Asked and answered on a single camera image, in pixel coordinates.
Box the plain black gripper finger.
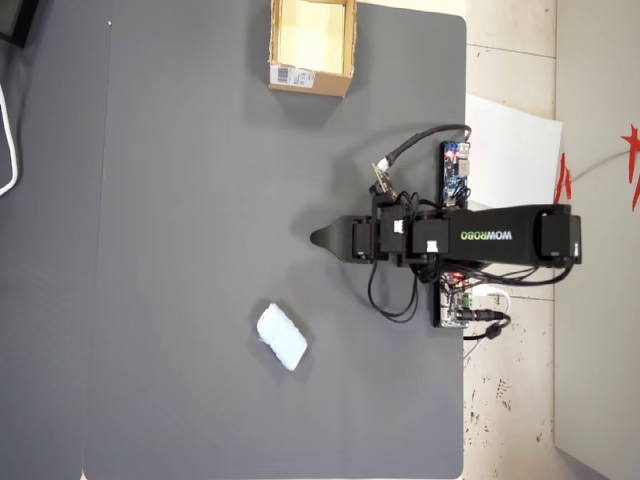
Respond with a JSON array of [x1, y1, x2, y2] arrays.
[[310, 217, 354, 262]]

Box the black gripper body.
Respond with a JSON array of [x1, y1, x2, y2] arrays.
[[348, 214, 381, 265]]

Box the open cardboard box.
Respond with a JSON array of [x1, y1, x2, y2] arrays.
[[268, 0, 358, 99]]

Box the motor driver board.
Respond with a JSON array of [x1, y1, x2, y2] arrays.
[[432, 272, 477, 330]]

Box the blue circuit board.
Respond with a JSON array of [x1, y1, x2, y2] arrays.
[[439, 141, 473, 209]]

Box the grey table mat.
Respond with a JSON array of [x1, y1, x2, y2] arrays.
[[82, 0, 469, 480], [0, 0, 112, 480]]

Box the white paper sheet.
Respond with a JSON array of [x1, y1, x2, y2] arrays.
[[465, 92, 564, 221]]

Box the thin black servo wires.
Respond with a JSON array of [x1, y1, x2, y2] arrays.
[[366, 258, 419, 322], [414, 262, 577, 287]]

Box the black camera circuit board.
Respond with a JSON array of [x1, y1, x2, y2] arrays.
[[370, 160, 399, 199]]

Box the thick black camera cable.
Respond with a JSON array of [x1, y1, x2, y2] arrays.
[[378, 123, 475, 174]]

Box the black power cable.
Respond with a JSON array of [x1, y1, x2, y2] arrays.
[[464, 308, 513, 343]]

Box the white USB cable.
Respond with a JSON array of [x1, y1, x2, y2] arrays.
[[472, 284, 513, 315]]

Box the grey floor cable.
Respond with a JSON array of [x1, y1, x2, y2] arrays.
[[568, 148, 635, 185]]

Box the white curved frame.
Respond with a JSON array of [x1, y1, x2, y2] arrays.
[[0, 82, 21, 198]]

